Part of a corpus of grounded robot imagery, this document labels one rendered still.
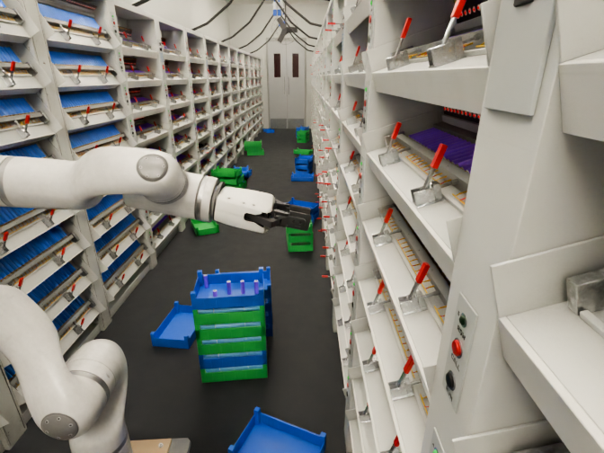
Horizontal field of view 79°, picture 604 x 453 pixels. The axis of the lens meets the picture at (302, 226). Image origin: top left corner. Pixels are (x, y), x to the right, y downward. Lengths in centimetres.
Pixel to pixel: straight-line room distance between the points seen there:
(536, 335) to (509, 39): 22
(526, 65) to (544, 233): 12
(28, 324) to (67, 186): 33
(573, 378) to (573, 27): 22
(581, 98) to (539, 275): 13
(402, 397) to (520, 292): 48
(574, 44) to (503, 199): 11
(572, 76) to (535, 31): 5
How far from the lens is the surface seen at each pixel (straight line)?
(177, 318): 231
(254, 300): 160
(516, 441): 46
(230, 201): 65
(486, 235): 36
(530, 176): 31
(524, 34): 33
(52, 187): 75
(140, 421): 182
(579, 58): 30
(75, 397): 93
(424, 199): 57
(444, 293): 65
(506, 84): 34
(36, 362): 94
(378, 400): 103
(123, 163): 64
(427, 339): 61
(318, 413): 172
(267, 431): 167
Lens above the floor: 131
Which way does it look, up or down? 22 degrees down
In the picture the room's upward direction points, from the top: straight up
